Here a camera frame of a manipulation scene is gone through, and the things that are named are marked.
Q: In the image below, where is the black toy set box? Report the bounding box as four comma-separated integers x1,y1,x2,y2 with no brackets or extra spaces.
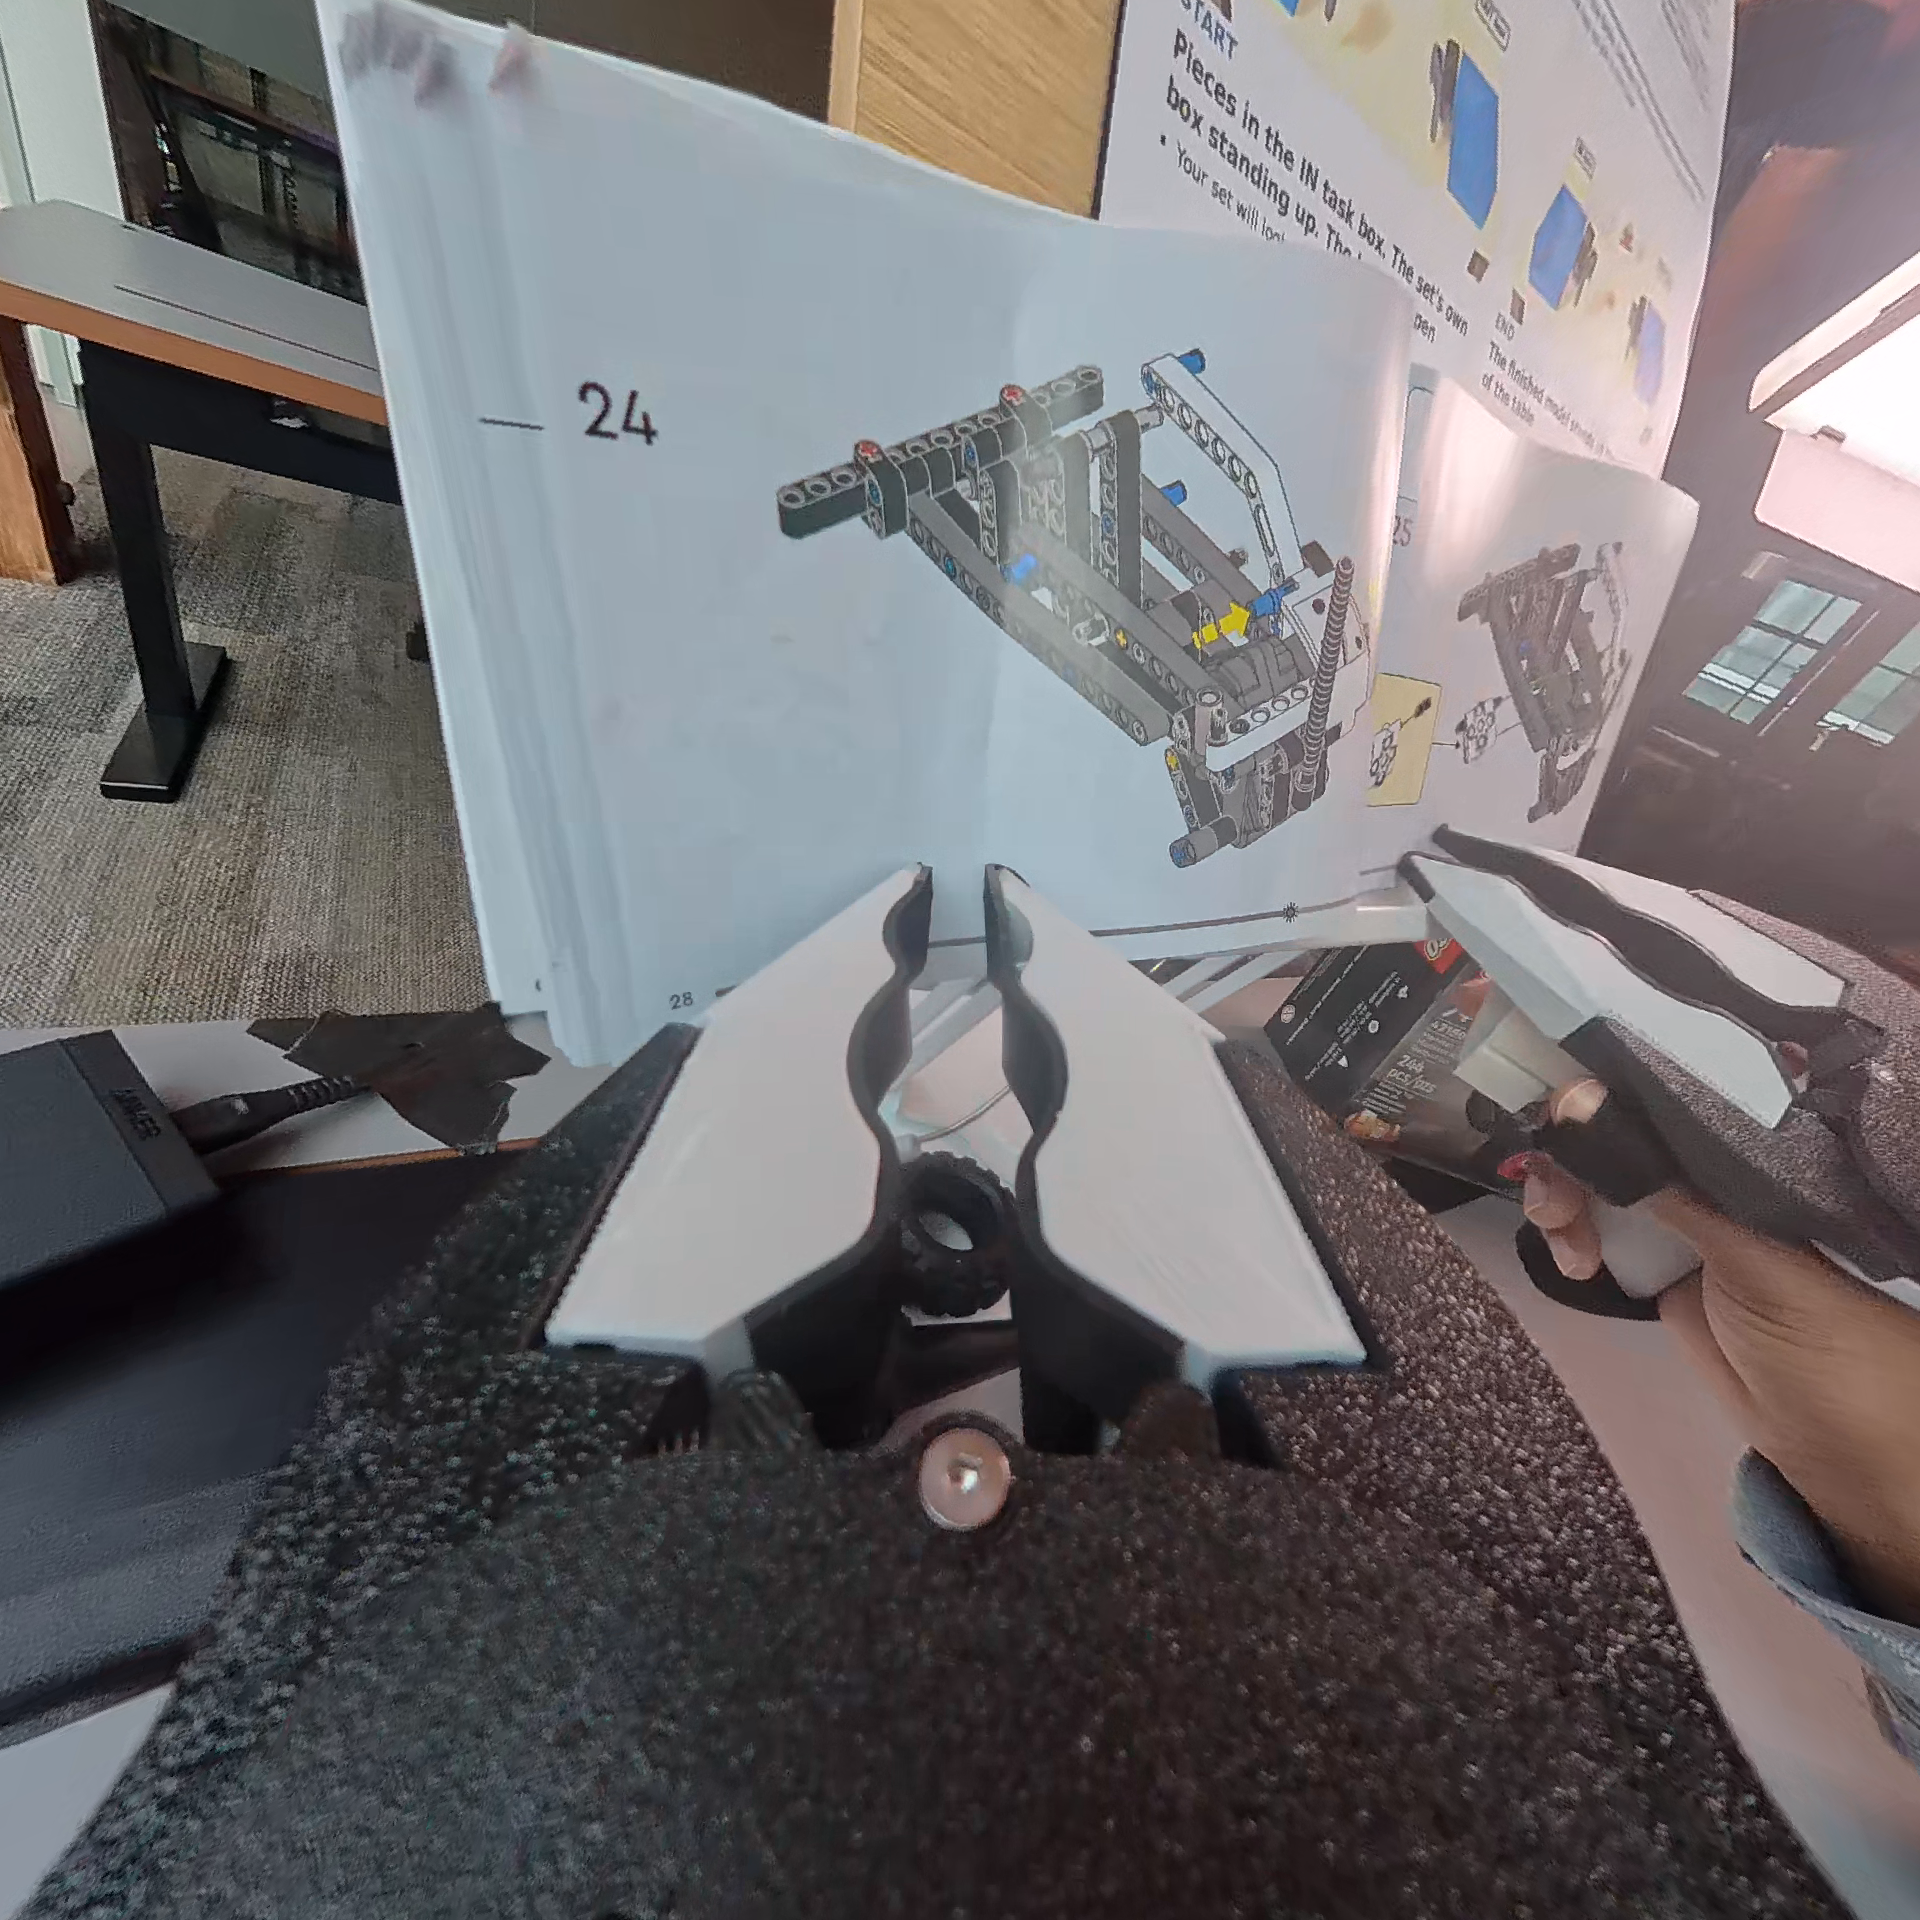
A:
1264,935,1579,1201

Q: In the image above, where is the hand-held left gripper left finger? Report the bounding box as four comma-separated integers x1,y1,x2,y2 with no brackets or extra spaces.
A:
545,864,937,1377

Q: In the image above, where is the grey desk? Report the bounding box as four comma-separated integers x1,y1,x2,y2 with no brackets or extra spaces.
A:
0,989,1920,1878

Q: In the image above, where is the white light panel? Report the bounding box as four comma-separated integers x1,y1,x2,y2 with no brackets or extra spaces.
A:
1747,253,1920,542

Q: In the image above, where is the white task instruction poster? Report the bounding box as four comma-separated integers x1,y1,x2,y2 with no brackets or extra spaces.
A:
1103,0,1743,482

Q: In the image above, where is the dark storage shelf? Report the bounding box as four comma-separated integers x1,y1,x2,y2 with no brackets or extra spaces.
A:
91,0,363,302

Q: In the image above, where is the window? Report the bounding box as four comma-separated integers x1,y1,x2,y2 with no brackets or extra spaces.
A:
1681,576,1920,737

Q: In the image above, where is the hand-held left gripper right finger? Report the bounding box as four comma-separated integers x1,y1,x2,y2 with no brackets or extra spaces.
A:
982,861,1372,1392

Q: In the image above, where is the black adapter cable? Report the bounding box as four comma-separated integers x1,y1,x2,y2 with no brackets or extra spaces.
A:
177,1071,354,1157

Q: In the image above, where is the black power adapter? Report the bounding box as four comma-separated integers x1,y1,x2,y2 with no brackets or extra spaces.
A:
0,1032,225,1303

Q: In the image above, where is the building instruction booklet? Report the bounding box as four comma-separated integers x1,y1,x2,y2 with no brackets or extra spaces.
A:
314,0,1705,1059

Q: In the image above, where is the black toy tyre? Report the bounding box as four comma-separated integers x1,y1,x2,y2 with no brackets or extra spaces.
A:
896,1151,1023,1326

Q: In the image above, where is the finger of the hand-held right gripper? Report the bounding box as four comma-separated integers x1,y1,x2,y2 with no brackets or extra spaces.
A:
1402,851,1810,1130
1432,824,1851,1010

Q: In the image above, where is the person's right forearm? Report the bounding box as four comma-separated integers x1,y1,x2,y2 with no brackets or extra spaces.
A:
1732,1446,1920,1764

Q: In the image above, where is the person's right hand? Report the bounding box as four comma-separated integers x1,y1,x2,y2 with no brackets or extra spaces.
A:
1515,1082,1920,1613

